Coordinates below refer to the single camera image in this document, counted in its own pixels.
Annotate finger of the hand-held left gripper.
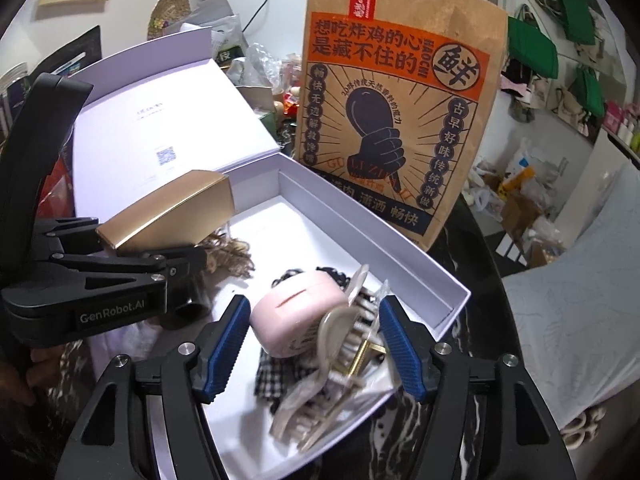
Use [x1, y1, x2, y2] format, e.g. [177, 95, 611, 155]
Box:
[31, 216, 117, 257]
[50, 245, 208, 282]

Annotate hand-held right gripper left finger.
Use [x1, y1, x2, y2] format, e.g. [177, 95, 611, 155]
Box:
[55, 295, 252, 480]

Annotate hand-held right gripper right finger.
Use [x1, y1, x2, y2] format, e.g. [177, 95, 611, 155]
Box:
[378, 295, 576, 480]

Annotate gold box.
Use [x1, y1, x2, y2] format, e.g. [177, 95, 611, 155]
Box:
[95, 170, 236, 252]

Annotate gold metal hair claw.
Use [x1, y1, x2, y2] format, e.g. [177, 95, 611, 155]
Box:
[200, 230, 256, 281]

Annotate checkered scrunchie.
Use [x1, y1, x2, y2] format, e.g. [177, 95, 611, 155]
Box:
[252, 350, 321, 401]

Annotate beige hair claw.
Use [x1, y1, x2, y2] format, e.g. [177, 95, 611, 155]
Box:
[270, 262, 396, 448]

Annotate pink round case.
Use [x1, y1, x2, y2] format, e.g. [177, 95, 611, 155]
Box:
[249, 270, 348, 359]

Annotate polka dot scrunchie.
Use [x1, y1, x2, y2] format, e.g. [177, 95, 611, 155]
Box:
[272, 265, 361, 301]

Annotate lavender gift box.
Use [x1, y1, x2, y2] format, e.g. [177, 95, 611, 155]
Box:
[72, 27, 472, 480]

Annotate person's left hand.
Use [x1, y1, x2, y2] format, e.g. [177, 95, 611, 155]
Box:
[0, 347, 66, 407]

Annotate tall dark jar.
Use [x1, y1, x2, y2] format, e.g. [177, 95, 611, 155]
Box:
[0, 62, 31, 126]

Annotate black pouch bag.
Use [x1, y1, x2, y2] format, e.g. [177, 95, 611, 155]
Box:
[35, 25, 103, 76]

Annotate pale blue sheet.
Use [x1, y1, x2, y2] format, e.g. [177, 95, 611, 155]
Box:
[500, 195, 640, 441]

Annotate cream looped object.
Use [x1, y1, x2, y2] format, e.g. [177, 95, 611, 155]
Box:
[562, 407, 608, 451]

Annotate pile of plastic bags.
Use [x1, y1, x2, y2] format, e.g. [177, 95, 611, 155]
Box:
[462, 140, 571, 266]

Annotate round woven mat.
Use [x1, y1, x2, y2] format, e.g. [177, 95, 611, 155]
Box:
[147, 0, 193, 41]

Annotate clear plastic wrap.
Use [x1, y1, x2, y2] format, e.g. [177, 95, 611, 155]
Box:
[245, 42, 283, 91]

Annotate grey paper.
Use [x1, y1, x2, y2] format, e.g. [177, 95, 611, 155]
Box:
[192, 0, 236, 28]

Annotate brown printed paper bag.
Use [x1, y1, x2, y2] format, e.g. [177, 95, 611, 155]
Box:
[292, 0, 510, 253]

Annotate white refrigerator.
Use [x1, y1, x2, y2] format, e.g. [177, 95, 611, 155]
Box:
[209, 0, 311, 56]

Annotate row of bottles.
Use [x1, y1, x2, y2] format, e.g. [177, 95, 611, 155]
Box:
[602, 102, 640, 156]

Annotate green tote bag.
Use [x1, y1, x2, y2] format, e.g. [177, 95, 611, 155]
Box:
[556, 0, 598, 46]
[570, 67, 606, 118]
[507, 15, 559, 81]

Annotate black power cable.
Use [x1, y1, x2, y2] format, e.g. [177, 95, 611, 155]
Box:
[240, 0, 281, 36]

